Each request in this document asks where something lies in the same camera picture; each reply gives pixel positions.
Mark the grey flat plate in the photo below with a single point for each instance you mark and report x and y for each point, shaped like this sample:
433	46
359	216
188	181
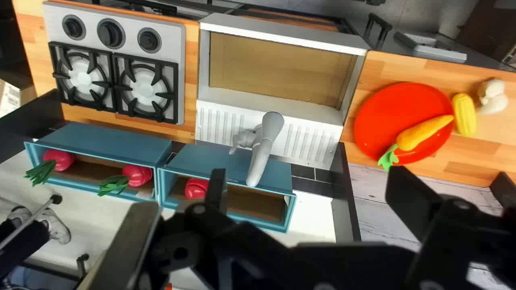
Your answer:
433	49

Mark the small white doll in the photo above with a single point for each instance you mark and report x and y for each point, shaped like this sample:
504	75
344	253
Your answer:
493	97

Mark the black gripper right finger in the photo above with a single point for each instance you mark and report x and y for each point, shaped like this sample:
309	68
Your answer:
462	247

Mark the grey toy faucet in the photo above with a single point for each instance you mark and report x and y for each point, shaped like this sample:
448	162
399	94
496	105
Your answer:
267	142

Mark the orange toy carrot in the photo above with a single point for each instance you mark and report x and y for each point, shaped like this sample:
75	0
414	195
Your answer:
422	134

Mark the red toy radish green leaves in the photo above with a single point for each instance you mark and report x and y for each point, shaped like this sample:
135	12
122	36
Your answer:
138	176
59	160
196	187

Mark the wooden counter board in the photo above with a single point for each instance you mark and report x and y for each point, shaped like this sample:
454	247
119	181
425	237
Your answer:
473	155

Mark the red round plate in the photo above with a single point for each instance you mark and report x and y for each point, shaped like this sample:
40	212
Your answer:
393	115

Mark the wooden stove base board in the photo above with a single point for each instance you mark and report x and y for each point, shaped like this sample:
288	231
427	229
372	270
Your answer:
191	81

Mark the yellow toy corn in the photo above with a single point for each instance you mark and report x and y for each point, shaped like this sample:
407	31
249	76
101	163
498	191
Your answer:
465	113

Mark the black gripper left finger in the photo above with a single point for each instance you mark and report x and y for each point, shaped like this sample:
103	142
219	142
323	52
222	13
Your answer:
132	242

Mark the white toy sink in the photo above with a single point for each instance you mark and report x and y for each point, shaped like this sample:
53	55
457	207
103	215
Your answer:
243	126

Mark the grey toy stove black burners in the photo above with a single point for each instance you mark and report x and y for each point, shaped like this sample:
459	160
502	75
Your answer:
115	81

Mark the black frame pole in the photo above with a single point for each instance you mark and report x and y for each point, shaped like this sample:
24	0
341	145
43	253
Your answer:
348	199

